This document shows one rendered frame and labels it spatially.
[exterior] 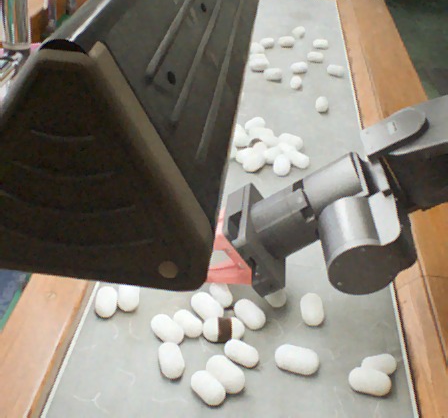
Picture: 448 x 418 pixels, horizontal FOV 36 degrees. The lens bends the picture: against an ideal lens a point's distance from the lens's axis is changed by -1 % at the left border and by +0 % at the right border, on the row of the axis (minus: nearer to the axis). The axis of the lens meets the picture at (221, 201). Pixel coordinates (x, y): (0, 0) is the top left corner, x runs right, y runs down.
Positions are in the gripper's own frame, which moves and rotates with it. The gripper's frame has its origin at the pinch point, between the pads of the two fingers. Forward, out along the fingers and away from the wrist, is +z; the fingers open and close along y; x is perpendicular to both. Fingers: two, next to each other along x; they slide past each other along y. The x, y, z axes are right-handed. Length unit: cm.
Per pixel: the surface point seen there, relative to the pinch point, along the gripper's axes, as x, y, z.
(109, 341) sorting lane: -2.2, 8.5, 5.9
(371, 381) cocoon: 11.1, 11.2, -12.6
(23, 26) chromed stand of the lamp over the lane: -27.2, -0.2, -3.2
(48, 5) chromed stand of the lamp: -26, -82, 30
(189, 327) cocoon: 1.1, 7.0, -0.3
